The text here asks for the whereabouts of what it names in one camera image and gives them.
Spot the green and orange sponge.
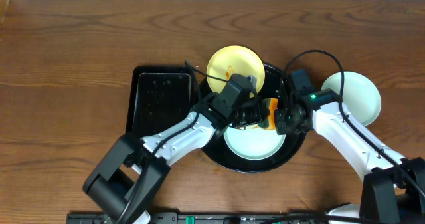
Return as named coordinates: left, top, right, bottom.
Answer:
left=258, top=98, right=278, bottom=130

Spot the light green plate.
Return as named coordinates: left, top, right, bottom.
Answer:
left=320, top=71, right=383, bottom=127
left=224, top=126, right=286, bottom=160

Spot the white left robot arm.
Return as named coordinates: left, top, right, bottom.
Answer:
left=82, top=93, right=270, bottom=223

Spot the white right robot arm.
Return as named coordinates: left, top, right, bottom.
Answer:
left=274, top=88, right=424, bottom=223

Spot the round black serving tray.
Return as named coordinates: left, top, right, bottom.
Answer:
left=202, top=62, right=306, bottom=173

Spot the black rectangular water tray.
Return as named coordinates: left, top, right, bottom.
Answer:
left=126, top=66, right=197, bottom=138

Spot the yellow plate with sauce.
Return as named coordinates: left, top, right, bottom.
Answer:
left=207, top=45, right=265, bottom=93

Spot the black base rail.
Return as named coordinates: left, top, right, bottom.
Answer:
left=65, top=211, right=336, bottom=224

